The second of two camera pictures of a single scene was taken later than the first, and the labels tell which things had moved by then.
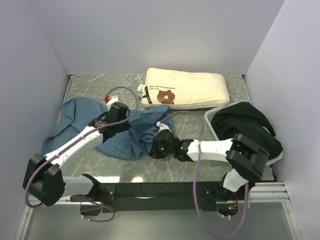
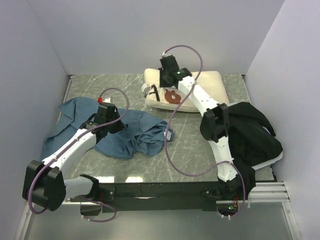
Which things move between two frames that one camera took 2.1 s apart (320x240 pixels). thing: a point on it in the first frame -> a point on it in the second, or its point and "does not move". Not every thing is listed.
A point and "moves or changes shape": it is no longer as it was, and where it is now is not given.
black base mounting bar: (153, 196) does not move
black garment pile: (248, 120) does not move
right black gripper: (155, 153) -> (162, 84)
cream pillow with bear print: (164, 88) does not move
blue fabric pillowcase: (134, 143) moves or changes shape
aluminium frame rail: (268, 192) does not move
